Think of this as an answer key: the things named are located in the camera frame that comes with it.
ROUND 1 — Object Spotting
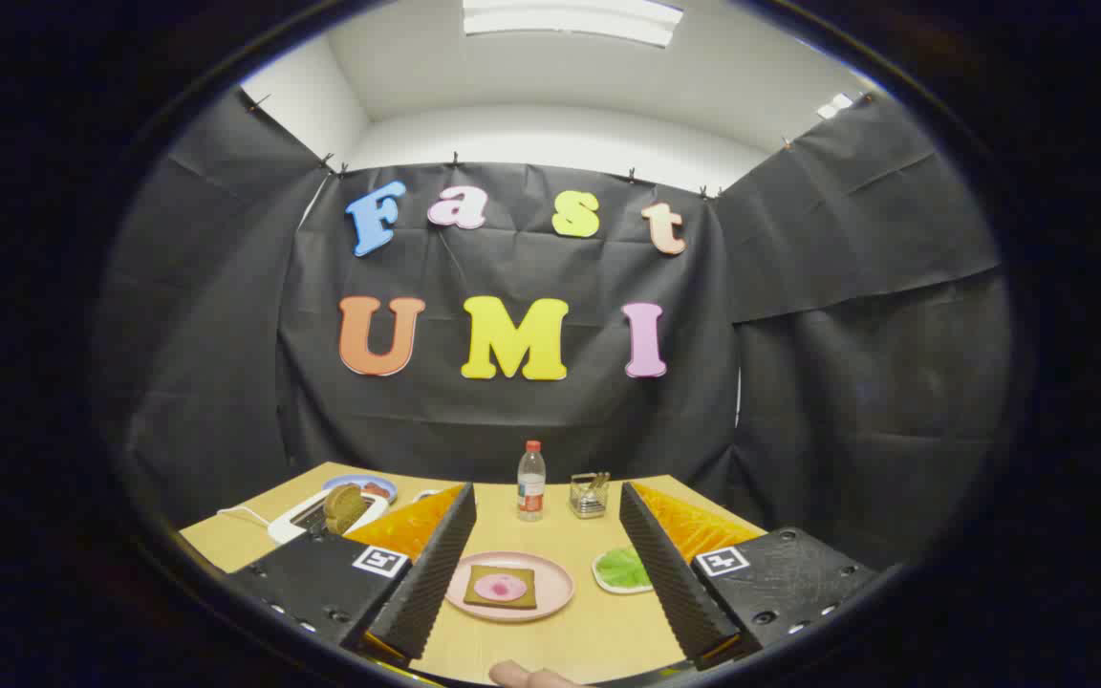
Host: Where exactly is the plain brown bread slice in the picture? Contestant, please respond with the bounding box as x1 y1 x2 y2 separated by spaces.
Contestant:
324 484 372 536

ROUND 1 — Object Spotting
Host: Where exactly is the blue round plate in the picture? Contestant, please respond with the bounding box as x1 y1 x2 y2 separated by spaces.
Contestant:
322 474 399 505

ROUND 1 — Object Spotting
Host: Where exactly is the brown bread slice with ham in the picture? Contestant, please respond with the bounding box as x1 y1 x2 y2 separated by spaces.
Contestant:
464 565 538 611

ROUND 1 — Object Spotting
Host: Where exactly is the pink ham slice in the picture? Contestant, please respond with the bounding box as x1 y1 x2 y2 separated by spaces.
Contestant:
474 573 528 602

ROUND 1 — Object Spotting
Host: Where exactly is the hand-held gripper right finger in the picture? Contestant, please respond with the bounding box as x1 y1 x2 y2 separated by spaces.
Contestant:
619 481 881 670

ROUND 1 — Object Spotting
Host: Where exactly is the small white square plate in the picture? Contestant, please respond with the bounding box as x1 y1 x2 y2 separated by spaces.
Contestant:
592 547 655 595

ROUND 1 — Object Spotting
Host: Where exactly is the ceiling light panel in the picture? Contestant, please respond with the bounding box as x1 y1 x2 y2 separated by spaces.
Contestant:
463 0 685 49

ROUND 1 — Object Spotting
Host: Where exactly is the white toaster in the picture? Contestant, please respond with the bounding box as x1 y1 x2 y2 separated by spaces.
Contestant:
268 487 390 546

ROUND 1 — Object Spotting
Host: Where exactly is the pink round plate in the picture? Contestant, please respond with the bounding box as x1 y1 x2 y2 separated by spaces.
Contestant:
445 551 576 623

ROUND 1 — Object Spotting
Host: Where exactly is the black backdrop cloth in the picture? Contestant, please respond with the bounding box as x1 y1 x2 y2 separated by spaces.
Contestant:
97 86 1015 574

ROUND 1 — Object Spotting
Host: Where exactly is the clear plastic water bottle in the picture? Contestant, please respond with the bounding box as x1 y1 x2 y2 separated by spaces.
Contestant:
517 441 548 523

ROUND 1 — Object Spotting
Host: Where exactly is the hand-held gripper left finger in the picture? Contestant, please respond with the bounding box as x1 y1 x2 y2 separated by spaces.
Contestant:
226 483 478 670

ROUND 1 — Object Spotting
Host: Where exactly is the green lettuce leaf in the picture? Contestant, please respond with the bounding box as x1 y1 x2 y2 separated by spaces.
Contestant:
596 547 654 590

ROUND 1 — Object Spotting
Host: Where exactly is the metal wire utensil holder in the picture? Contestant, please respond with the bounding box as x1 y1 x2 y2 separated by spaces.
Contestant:
569 472 612 520

